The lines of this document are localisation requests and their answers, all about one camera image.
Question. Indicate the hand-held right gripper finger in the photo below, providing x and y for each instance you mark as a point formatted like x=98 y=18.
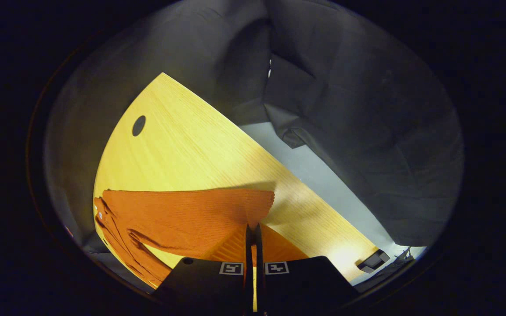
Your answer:
x=258 y=281
x=248 y=281

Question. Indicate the orange knit cardigan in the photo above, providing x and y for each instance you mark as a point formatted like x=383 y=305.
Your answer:
x=182 y=215

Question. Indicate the black floor block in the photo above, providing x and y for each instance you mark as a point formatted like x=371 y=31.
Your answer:
x=374 y=261

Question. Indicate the black backdrop cloth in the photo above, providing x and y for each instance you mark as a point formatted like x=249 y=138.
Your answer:
x=367 y=131

